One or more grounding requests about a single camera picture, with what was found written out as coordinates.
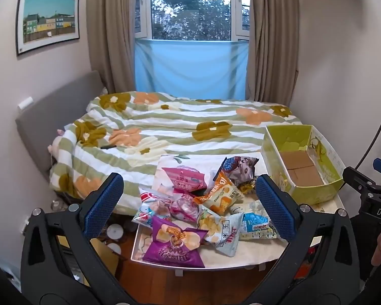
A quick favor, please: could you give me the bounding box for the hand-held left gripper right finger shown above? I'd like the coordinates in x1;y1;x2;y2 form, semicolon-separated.
256;174;361;305

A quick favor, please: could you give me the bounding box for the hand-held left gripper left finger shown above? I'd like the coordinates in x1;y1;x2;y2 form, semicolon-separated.
21;172;125;305

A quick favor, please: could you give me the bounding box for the gold and black snack packet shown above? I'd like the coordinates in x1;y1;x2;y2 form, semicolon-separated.
238;178;258;196

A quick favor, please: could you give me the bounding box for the light blue snack packet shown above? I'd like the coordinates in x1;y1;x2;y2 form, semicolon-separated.
132;202;172;227

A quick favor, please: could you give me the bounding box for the pink strawberry snack packet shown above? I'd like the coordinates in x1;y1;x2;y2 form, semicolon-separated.
170;194;200;223

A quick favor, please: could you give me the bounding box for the pink striped snack packet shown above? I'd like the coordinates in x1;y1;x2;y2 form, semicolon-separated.
161;165;208;194

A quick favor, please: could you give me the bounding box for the framed picture of houses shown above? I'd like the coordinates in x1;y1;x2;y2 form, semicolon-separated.
16;0;81;56

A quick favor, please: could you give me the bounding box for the yellow potato chip packet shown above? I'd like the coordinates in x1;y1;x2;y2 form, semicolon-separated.
197;205;224;245

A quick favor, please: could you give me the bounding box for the thin black cable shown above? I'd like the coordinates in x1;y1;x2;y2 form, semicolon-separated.
356;88;381;172

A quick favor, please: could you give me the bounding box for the person's right hand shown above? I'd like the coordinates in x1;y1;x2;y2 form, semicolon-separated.
371;228;381;267

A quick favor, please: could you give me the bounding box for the white corn snack packet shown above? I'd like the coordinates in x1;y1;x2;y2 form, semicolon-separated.
210;211;244;258

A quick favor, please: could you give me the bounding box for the orange snack packet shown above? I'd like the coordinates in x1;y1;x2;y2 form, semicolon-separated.
194;172;245;216

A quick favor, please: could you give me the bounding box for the dark brown snack packet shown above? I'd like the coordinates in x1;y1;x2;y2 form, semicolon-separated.
213;156;258;186

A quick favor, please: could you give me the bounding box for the window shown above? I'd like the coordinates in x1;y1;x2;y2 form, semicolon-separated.
135;0;251;42

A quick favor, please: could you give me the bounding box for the blue cloth under window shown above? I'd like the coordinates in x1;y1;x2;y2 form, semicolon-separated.
133;38;250;100

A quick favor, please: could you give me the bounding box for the purple chip bag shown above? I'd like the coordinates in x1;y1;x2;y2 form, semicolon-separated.
142;216;208;268

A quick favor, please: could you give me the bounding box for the floral striped blanket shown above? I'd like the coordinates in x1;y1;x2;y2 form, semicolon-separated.
49;91;304;210

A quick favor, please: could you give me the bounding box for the white table with floral cloth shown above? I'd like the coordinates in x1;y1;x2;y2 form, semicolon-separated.
130;152;346;270

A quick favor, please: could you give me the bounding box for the grey padded headboard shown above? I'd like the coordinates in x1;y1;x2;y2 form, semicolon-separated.
15;70;104;181

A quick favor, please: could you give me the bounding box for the yellow-green cardboard box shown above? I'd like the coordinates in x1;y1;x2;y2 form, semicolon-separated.
261;125;345;204

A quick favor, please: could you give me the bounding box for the yellow cabinet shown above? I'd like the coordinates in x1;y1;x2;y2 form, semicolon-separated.
90;238;121;277

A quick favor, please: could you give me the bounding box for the blue and white snack packet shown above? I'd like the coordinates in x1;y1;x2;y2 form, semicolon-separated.
230;200;281;240

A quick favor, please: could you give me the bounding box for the red and white snack packet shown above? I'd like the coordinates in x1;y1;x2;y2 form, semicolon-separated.
140;190;173;212

